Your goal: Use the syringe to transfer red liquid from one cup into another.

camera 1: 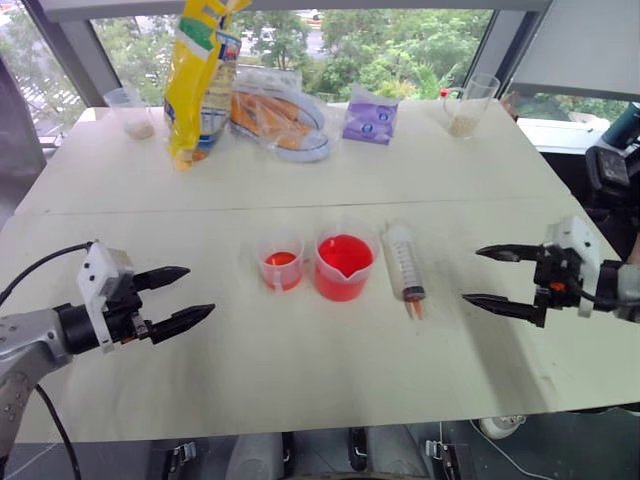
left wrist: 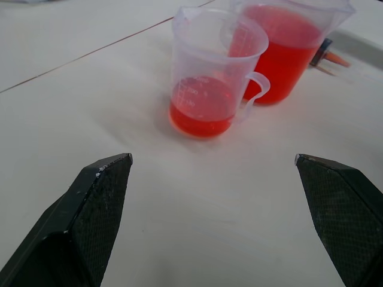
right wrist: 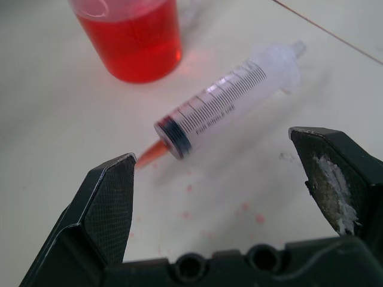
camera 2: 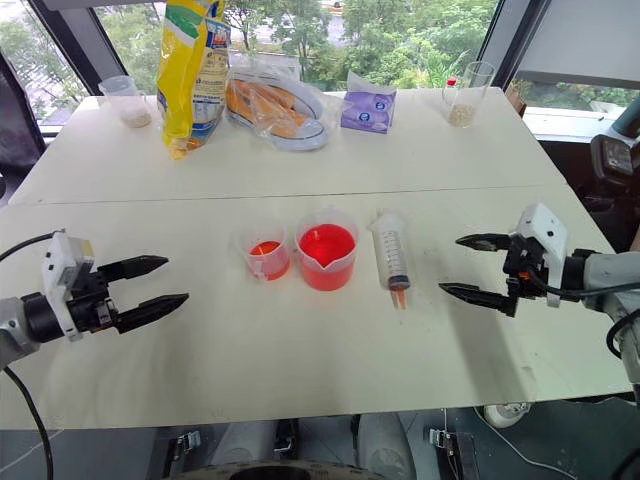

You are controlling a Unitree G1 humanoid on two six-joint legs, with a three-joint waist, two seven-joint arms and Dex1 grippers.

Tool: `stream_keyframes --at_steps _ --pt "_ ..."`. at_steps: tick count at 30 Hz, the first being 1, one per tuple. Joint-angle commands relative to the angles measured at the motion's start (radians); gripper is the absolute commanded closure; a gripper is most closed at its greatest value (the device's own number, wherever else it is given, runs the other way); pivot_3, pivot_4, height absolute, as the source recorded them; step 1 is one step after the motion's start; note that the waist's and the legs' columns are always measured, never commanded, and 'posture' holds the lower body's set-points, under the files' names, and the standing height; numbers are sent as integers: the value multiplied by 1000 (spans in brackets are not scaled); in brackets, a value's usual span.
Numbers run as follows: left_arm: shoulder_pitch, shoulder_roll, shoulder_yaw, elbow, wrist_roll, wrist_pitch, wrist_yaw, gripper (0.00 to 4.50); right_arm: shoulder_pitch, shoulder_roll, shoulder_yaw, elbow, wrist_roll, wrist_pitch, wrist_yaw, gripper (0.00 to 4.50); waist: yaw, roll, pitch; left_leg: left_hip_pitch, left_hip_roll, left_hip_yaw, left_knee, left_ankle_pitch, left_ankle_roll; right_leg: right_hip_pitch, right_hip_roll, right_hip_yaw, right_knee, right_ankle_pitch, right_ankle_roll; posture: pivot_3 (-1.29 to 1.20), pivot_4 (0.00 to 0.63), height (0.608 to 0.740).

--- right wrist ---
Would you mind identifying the beaker of red liquid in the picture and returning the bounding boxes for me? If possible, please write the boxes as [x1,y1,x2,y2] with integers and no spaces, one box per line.
[67,0,183,84]

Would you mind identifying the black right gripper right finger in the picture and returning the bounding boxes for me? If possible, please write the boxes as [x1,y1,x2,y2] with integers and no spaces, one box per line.
[288,126,383,264]

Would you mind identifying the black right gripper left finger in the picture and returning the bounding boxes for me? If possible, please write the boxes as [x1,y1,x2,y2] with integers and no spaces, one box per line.
[19,152,138,287]

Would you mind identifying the clear plastic syringe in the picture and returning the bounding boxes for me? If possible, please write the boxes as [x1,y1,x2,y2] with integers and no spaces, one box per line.
[136,41,308,169]

